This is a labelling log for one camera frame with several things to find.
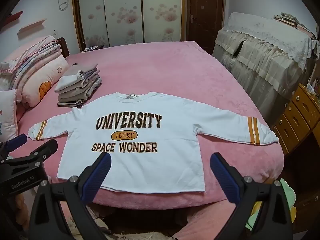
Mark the stack of folded clothes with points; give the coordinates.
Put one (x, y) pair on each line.
(80, 85)

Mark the yellow wooden drawer cabinet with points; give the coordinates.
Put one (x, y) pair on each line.
(297, 120)

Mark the pink cartoon print quilt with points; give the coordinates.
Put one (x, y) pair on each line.
(42, 82)

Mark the white printed pillow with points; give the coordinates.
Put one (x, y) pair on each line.
(7, 112)

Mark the dark wooden headboard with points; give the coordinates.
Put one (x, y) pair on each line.
(63, 47)

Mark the striped pink folded quilt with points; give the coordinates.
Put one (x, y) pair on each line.
(40, 51)

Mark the white printed sweatshirt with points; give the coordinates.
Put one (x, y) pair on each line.
(150, 170)

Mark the red wall shelf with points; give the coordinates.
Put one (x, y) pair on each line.
(13, 16)

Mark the flat printed box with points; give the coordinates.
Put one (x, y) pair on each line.
(93, 48)

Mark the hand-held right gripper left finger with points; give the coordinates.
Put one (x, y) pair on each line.
(100, 172)

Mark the floral sliding door wardrobe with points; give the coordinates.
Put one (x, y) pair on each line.
(120, 10)

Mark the green and yellow cloth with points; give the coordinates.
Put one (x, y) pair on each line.
(287, 195)

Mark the pink plush bed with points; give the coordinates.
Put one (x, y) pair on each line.
(162, 75)

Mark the dark brown wooden door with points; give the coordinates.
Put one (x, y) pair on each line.
(207, 10)

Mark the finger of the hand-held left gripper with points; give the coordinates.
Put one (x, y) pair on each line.
(43, 148)
(17, 140)

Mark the pile of books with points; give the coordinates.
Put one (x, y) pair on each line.
(292, 21)

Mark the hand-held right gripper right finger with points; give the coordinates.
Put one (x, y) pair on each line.
(222, 177)

